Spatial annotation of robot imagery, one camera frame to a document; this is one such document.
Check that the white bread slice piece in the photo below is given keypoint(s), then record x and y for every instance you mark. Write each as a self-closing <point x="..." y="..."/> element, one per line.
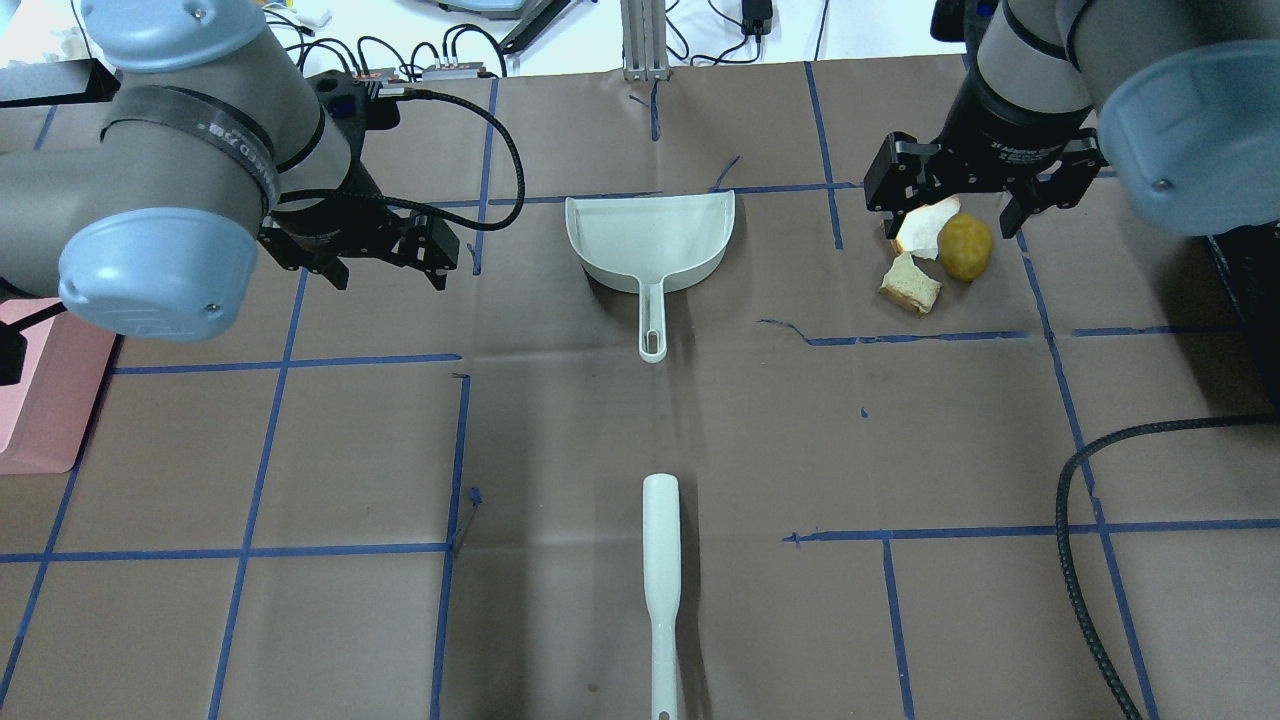
<point x="919" y="234"/>

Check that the yellow potato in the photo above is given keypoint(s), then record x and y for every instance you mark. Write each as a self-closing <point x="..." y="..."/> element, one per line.
<point x="965" y="246"/>

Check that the toasted bread chunk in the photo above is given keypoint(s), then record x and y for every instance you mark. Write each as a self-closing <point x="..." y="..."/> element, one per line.
<point x="907" y="286"/>

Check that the black power adapter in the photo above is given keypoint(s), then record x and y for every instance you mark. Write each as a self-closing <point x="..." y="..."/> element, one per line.
<point x="756" y="17"/>

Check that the pale green dustpan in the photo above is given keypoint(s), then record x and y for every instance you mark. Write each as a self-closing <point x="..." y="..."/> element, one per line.
<point x="651" y="246"/>

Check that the pink bin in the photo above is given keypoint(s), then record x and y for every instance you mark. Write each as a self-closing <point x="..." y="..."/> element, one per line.
<point x="45" y="415"/>

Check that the aluminium extrusion post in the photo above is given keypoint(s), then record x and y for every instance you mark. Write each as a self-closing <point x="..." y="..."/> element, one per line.
<point x="644" y="32"/>

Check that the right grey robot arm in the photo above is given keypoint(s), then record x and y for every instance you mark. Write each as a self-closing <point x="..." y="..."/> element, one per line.
<point x="1180" y="98"/>

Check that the small grey hub box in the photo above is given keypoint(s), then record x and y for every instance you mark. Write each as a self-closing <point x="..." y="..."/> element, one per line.
<point x="454" y="70"/>

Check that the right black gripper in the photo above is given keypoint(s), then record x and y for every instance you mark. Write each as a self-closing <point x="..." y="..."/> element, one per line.
<point x="1012" y="133"/>

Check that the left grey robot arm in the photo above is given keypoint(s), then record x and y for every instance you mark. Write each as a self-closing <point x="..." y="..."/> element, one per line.
<point x="214" y="148"/>

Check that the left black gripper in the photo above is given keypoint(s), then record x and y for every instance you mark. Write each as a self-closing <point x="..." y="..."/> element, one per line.
<point x="345" y="222"/>

